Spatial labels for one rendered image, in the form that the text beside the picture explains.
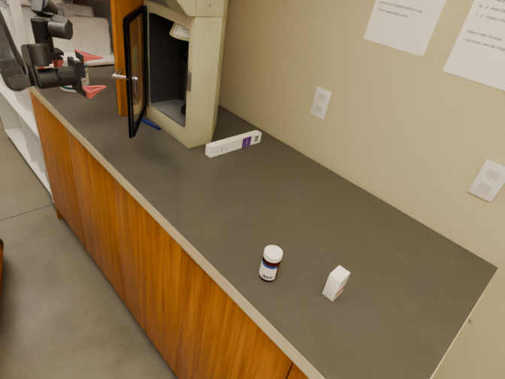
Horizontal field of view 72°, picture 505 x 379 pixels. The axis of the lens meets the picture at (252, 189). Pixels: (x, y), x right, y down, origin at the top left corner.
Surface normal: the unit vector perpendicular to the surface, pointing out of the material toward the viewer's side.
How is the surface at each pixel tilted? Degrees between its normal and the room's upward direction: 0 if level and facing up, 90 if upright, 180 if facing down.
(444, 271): 0
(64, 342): 0
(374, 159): 90
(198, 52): 90
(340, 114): 90
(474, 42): 90
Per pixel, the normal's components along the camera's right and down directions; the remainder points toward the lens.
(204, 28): 0.68, 0.50
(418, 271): 0.15, -0.81
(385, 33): -0.72, 0.30
